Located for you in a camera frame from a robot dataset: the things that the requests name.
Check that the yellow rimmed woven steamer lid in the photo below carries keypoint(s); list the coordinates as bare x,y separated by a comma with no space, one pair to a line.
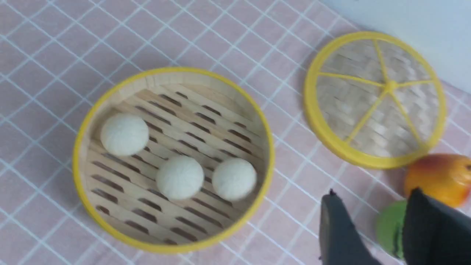
374,101

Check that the white steamed bun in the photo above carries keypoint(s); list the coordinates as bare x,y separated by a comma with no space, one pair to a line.
234,179
124,134
179,178

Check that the green fruit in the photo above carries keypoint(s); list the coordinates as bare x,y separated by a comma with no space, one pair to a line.
389,228

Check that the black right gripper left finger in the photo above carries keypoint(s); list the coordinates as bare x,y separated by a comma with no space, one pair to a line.
339,241

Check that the yellow rimmed bamboo steamer tray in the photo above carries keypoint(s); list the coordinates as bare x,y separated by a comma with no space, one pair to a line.
191,112

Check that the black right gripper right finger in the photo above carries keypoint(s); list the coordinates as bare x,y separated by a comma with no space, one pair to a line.
434,233

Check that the orange red mango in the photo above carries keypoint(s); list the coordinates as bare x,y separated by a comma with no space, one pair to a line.
445,177

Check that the pink grid tablecloth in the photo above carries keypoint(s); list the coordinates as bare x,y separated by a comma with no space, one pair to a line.
59,56

